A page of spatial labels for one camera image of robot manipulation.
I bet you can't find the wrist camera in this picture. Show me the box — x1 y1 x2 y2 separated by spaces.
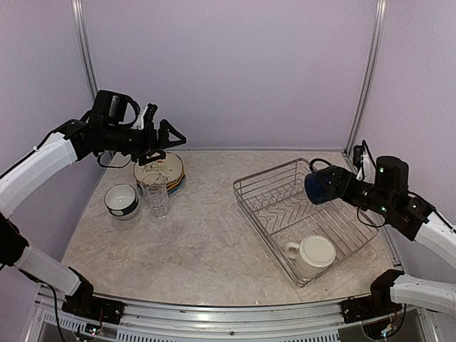
132 103 158 130
352 140 375 182

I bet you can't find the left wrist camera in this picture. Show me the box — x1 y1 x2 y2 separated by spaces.
132 103 158 130

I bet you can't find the dark blue cup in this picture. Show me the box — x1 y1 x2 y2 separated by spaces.
304 158 337 205

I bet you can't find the teal and white bowl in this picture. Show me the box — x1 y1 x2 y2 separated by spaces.
104 184 139 213

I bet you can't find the cream bird pattern plate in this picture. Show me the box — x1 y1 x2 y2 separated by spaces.
133 152 185 181

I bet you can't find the blue polka dot plate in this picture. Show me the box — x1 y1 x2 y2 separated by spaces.
167 177 186 197

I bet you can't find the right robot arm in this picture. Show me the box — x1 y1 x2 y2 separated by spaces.
304 156 455 323

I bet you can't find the front aluminium frame rail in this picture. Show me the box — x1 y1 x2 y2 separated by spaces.
22 287 441 341

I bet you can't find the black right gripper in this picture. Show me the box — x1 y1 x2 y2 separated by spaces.
318 166 394 217

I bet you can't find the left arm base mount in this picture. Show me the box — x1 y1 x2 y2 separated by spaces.
62 290 125 325

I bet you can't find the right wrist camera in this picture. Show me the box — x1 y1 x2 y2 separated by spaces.
352 140 375 182

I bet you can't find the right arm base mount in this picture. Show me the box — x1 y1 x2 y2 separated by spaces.
340 295 403 323

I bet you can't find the left aluminium frame post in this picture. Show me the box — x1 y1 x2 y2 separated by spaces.
71 0 98 100

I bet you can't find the metal wire dish rack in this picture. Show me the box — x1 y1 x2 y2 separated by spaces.
233 158 378 288

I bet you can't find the yellow polka dot plate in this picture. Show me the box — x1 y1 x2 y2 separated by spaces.
167 175 186 193
135 172 186 190

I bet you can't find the right aluminium frame post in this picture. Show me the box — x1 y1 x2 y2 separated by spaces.
344 0 388 155

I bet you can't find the white ribbed mug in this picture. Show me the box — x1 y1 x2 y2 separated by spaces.
284 235 336 281

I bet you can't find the pale green ribbed bowl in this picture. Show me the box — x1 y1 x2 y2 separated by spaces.
110 210 138 221

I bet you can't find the aluminium frame post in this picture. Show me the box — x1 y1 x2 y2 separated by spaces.
71 0 98 100
344 0 388 155

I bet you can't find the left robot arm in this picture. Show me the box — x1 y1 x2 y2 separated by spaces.
1 90 187 317

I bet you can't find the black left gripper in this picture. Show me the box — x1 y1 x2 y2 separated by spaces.
103 118 187 165

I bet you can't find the clear glass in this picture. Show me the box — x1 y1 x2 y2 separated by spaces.
143 188 169 218
141 177 167 193

